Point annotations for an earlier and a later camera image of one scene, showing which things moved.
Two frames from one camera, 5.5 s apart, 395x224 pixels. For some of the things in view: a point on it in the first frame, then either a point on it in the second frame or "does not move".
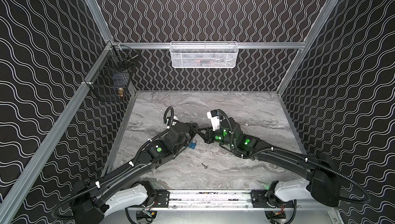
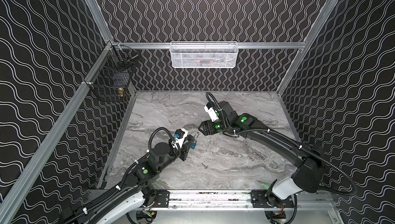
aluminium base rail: [245, 200] does not move
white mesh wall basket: [204, 54] does not move
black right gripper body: [209, 135] -> [210, 127]
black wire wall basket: [111, 80] does not move
